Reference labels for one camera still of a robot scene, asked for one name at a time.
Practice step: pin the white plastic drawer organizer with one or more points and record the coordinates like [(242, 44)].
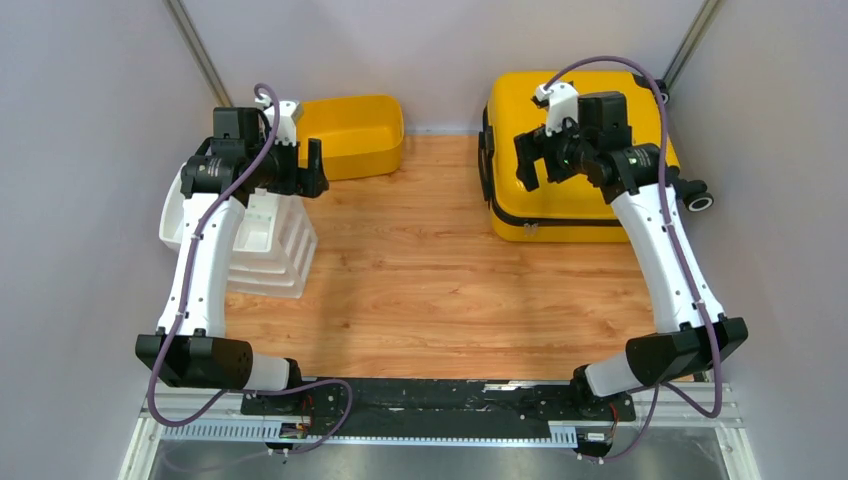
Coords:
[(274, 247)]

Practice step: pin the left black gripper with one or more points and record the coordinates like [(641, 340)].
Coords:
[(308, 182)]

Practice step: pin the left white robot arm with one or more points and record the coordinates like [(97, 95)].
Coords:
[(236, 216)]

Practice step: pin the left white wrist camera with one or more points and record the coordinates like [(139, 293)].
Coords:
[(286, 113)]

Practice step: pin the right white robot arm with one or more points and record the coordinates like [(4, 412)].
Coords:
[(590, 135)]

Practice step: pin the yellow Pikachu suitcase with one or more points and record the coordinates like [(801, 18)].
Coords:
[(574, 210)]

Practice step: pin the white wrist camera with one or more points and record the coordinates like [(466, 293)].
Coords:
[(286, 113), (560, 100)]

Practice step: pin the yellow plastic basket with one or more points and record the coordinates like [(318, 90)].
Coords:
[(362, 136)]

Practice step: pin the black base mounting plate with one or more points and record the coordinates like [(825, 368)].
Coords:
[(442, 411)]

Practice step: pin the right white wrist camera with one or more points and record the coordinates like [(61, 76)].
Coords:
[(560, 100)]

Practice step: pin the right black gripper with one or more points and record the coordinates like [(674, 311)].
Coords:
[(531, 146)]

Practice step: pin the aluminium frame rail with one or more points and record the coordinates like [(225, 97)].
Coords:
[(670, 409)]

